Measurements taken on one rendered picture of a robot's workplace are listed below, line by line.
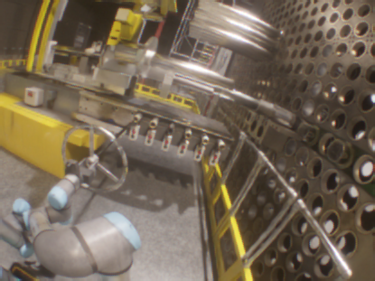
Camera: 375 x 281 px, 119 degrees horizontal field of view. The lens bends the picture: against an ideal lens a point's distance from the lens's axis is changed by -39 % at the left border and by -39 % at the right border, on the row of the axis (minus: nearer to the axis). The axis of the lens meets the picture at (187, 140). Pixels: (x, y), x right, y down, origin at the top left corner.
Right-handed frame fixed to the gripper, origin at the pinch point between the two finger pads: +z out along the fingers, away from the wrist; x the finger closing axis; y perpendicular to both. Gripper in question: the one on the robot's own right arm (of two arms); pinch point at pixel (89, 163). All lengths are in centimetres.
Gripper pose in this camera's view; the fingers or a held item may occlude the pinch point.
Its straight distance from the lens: 92.7
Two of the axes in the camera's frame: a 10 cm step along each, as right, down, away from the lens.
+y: -2.0, 9.2, 3.4
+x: 9.8, 1.9, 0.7
